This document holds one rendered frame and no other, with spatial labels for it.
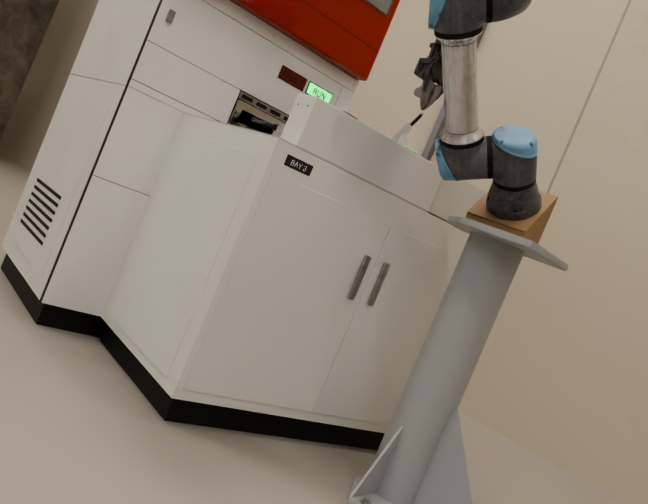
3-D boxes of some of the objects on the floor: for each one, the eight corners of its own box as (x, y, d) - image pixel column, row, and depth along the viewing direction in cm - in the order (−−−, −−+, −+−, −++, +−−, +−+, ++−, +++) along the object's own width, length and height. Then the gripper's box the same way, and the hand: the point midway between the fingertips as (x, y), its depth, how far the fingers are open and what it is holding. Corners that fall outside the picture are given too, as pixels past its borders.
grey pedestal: (526, 560, 188) (643, 293, 185) (462, 591, 153) (605, 262, 150) (385, 466, 219) (484, 236, 216) (306, 474, 184) (421, 200, 181)
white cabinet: (90, 339, 223) (182, 112, 220) (305, 384, 283) (379, 206, 280) (160, 429, 173) (280, 138, 170) (403, 461, 233) (495, 246, 230)
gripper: (443, 51, 210) (417, 113, 211) (425, 37, 204) (398, 101, 205) (463, 51, 203) (436, 116, 204) (445, 37, 197) (417, 104, 198)
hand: (425, 106), depth 202 cm, fingers closed
